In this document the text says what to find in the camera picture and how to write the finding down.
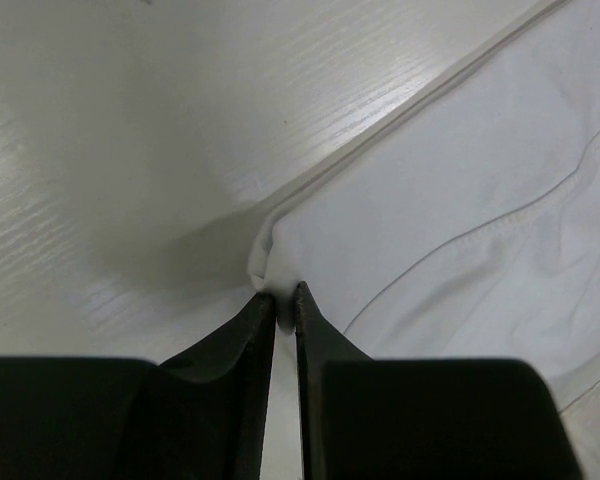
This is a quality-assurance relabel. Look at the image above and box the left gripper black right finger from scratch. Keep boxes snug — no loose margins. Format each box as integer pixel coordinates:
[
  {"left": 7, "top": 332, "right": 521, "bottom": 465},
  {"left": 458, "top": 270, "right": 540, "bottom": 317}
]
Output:
[{"left": 294, "top": 284, "right": 583, "bottom": 479}]

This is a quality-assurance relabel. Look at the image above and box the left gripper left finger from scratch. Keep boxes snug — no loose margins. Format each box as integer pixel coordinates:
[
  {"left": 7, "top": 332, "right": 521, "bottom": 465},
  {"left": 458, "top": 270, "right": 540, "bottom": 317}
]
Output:
[{"left": 0, "top": 294, "right": 275, "bottom": 479}]

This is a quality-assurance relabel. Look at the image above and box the white skirt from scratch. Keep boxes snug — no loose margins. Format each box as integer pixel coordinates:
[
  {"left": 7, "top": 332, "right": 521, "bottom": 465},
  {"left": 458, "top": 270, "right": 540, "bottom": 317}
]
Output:
[{"left": 248, "top": 1, "right": 600, "bottom": 406}]

